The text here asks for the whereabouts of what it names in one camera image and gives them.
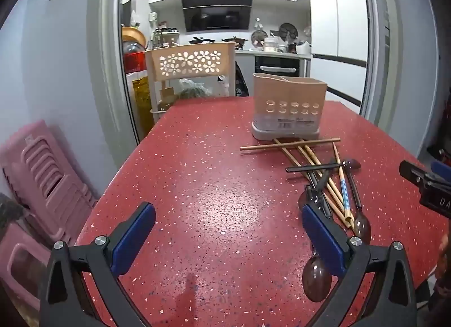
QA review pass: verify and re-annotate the blue patterned wooden chopstick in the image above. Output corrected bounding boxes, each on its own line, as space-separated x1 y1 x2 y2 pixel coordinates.
331 142 353 225

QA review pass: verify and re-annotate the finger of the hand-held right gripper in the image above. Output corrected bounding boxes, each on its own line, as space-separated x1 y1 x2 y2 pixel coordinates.
399 160 443 192
430 161 451 181

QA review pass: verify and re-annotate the beige utensil holder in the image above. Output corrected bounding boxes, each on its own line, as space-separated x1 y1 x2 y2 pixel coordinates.
251 73 328 141

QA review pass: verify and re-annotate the red container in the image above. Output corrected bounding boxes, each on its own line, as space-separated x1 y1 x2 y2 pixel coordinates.
123 51 147 74

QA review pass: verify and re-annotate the plastic bag of greens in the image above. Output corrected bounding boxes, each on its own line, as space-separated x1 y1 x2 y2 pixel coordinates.
178 78 214 99

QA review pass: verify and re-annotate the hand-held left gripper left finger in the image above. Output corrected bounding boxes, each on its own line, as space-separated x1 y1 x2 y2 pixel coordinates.
38 202 156 327

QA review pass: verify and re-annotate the yellow plastic bottle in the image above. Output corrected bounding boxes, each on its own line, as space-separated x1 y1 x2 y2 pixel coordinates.
131 78 154 130

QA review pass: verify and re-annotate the dark cooking pot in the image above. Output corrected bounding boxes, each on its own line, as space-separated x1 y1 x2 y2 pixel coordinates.
223 35 249 50

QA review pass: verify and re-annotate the dark cloth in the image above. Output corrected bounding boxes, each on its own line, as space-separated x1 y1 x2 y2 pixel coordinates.
235 62 249 97

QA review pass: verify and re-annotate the black range hood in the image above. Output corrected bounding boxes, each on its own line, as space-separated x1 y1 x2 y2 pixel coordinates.
181 0 253 34

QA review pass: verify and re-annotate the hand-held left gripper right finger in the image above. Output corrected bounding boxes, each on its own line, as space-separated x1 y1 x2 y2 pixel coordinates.
301 203 418 327

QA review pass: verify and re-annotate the white refrigerator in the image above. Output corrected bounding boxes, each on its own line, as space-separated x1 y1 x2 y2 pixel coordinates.
309 0 376 109

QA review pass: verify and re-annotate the beige chair with flower cutouts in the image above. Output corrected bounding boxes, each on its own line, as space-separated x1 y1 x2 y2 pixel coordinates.
145 41 236 116

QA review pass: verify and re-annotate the black built-in oven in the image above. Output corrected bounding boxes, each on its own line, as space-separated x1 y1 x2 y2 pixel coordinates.
254 55 301 77

